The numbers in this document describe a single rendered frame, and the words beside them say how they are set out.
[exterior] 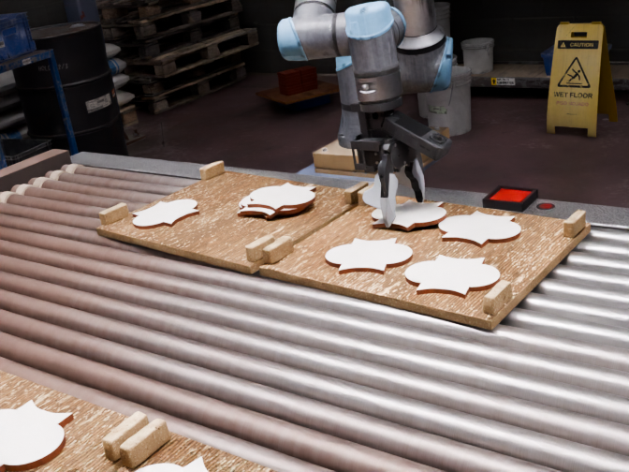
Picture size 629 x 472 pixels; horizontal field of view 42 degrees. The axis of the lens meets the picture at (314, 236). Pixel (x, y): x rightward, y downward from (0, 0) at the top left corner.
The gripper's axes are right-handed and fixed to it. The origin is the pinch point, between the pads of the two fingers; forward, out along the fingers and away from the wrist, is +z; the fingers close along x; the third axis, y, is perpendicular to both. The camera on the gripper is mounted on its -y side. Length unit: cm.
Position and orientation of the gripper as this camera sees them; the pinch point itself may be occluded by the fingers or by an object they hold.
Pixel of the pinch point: (407, 212)
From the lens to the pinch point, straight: 143.0
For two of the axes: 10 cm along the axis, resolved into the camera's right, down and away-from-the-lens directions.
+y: -7.7, -0.9, 6.3
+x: -6.1, 3.8, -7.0
